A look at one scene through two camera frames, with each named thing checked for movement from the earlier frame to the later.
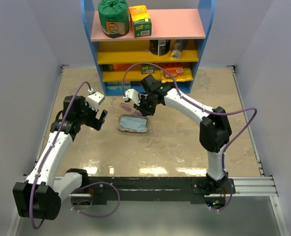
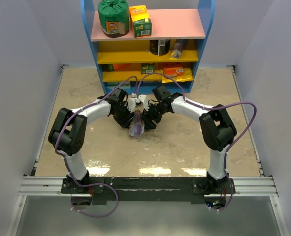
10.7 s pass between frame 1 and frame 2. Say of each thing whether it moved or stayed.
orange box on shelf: stayed
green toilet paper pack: stayed
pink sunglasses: moved
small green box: stayed
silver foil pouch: stayed
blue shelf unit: stayed
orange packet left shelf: stayed
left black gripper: moved
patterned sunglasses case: moved
